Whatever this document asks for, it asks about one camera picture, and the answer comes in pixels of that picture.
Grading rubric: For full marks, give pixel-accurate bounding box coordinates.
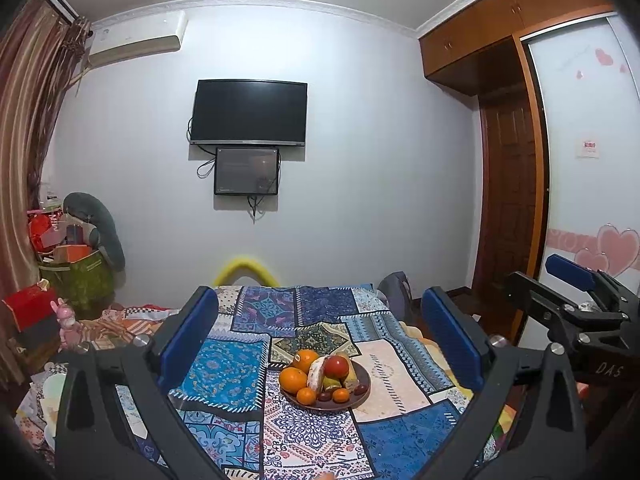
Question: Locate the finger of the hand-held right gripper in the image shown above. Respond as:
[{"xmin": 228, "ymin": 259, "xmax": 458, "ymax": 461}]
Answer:
[
  {"xmin": 502, "ymin": 270, "xmax": 627, "ymax": 342},
  {"xmin": 544, "ymin": 254, "xmax": 632, "ymax": 307}
]

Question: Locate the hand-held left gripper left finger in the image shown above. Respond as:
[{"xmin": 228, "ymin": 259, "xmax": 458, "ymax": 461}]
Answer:
[{"xmin": 54, "ymin": 285, "xmax": 226, "ymax": 480}]

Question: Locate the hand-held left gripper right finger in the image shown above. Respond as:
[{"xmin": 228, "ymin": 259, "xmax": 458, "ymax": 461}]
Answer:
[{"xmin": 421, "ymin": 286, "xmax": 587, "ymax": 480}]

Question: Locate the brown fruit plate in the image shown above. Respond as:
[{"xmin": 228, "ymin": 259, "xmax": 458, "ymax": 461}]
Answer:
[{"xmin": 279, "ymin": 360, "xmax": 372, "ymax": 413}]

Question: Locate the large orange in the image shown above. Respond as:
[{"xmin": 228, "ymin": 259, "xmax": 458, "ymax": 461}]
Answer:
[
  {"xmin": 278, "ymin": 367, "xmax": 308, "ymax": 395},
  {"xmin": 292, "ymin": 349, "xmax": 320, "ymax": 373}
]

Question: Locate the red apple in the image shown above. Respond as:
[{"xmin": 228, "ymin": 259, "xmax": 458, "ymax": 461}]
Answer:
[{"xmin": 324, "ymin": 355, "xmax": 350, "ymax": 379}]

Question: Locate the pink pomelo segment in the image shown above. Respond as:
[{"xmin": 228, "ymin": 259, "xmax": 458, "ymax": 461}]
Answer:
[{"xmin": 306, "ymin": 356, "xmax": 328, "ymax": 393}]

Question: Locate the patchwork printed tablecloth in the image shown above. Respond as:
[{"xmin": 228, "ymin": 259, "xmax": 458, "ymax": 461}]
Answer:
[{"xmin": 115, "ymin": 284, "xmax": 506, "ymax": 480}]

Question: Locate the grey chair back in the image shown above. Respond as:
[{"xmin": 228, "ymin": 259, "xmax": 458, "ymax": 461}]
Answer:
[{"xmin": 376, "ymin": 271, "xmax": 416, "ymax": 321}]

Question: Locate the white heart-printed sliding door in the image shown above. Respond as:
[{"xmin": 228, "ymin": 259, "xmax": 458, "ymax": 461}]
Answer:
[{"xmin": 522, "ymin": 12, "xmax": 640, "ymax": 311}]

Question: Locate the dark wooden door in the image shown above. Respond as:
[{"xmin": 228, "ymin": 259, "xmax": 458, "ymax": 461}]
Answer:
[{"xmin": 472, "ymin": 95, "xmax": 543, "ymax": 331}]

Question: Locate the yellow foam arch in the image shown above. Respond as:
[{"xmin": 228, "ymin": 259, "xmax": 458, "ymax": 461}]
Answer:
[{"xmin": 212, "ymin": 255, "xmax": 278, "ymax": 288}]

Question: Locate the green fabric bag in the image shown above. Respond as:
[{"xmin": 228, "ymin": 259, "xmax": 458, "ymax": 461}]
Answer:
[{"xmin": 39, "ymin": 250, "xmax": 116, "ymax": 318}]

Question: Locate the pink toy bunny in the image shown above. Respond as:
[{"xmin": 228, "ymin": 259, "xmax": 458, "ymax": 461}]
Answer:
[{"xmin": 52, "ymin": 297, "xmax": 83, "ymax": 348}]

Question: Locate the grey plush toy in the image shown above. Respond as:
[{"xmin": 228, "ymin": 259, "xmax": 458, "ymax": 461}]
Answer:
[{"xmin": 62, "ymin": 191, "xmax": 126, "ymax": 271}]

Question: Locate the small black monitor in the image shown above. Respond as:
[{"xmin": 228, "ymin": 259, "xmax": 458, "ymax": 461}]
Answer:
[{"xmin": 214, "ymin": 146, "xmax": 281, "ymax": 197}]

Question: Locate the red gift box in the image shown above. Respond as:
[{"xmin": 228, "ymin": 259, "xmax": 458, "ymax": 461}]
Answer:
[{"xmin": 27, "ymin": 210, "xmax": 68, "ymax": 253}]

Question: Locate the striped brown curtain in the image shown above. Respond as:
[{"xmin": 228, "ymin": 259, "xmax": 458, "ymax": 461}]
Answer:
[{"xmin": 0, "ymin": 0, "xmax": 93, "ymax": 391}]

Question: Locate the wooden wardrobe cabinet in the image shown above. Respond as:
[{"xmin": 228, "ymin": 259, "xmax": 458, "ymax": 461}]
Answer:
[{"xmin": 417, "ymin": 0, "xmax": 616, "ymax": 96}]

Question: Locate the white air conditioner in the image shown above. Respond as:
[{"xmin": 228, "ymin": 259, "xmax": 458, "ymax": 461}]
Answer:
[{"xmin": 86, "ymin": 10, "xmax": 188, "ymax": 68}]

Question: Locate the black wall television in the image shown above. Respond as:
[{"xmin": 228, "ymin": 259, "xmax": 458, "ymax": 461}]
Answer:
[{"xmin": 189, "ymin": 79, "xmax": 308, "ymax": 147}]

